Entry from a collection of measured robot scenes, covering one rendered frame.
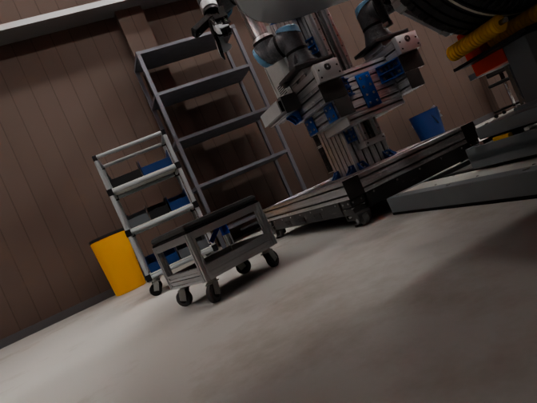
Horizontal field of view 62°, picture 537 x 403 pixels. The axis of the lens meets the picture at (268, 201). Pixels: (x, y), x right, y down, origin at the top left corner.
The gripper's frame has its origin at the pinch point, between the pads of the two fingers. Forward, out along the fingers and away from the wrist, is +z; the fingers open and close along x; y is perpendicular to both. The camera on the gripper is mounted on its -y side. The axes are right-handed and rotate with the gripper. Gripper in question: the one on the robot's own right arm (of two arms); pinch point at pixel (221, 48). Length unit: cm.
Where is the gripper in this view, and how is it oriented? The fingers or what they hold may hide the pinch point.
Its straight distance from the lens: 192.0
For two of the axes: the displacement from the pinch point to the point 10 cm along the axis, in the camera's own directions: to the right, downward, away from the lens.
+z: 3.6, 8.6, -3.5
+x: 0.0, 3.8, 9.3
